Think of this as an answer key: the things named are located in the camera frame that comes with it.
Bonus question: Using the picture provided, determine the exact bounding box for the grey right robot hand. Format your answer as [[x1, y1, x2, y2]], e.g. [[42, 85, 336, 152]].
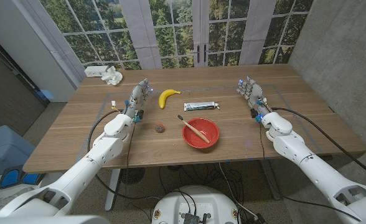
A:
[[236, 75, 273, 118]]

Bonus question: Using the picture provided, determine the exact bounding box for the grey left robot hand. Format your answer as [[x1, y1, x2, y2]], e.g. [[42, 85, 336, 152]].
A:
[[124, 78, 154, 121]]

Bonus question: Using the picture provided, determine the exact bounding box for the white green toothpaste tube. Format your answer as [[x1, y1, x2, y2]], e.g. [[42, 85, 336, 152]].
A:
[[183, 101, 220, 112]]

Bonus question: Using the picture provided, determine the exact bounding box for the wooden toothbrush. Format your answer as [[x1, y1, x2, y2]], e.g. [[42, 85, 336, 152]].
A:
[[177, 114, 211, 144]]

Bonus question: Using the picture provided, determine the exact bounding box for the yellow toy banana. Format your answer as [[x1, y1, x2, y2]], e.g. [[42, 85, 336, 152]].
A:
[[158, 89, 182, 110]]

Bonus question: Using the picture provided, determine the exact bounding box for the red bowl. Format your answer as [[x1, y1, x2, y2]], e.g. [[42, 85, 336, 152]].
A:
[[182, 117, 220, 149]]

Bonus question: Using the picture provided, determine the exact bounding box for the crumpled white tissue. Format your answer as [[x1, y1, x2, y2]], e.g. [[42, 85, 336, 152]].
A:
[[101, 65, 123, 86]]

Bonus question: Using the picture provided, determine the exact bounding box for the white power strip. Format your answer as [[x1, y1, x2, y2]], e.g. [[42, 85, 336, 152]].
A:
[[83, 65, 110, 78]]

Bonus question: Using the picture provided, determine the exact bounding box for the printed window backdrop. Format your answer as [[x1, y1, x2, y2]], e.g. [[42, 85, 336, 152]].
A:
[[39, 0, 314, 71]]

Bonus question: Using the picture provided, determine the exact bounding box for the round black floor fan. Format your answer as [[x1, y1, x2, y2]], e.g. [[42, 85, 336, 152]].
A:
[[120, 167, 146, 186]]

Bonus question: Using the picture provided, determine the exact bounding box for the white table leg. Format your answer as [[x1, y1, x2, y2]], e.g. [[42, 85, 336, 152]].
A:
[[104, 168, 121, 212]]

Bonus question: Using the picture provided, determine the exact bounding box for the white robot torso base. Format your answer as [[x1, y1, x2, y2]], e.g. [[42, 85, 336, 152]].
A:
[[151, 185, 242, 224]]

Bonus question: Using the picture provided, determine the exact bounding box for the blue foot pedal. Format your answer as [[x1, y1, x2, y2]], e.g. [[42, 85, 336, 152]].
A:
[[0, 165, 45, 190]]

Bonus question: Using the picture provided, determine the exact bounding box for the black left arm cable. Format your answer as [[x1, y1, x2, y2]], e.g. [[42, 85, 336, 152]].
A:
[[87, 109, 161, 202]]

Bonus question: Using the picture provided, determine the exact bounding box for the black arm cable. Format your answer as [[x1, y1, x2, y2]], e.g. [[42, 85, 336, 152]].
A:
[[87, 109, 161, 202], [271, 107, 366, 183]]

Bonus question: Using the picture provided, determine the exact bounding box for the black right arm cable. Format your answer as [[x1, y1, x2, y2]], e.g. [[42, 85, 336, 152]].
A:
[[271, 107, 366, 183]]

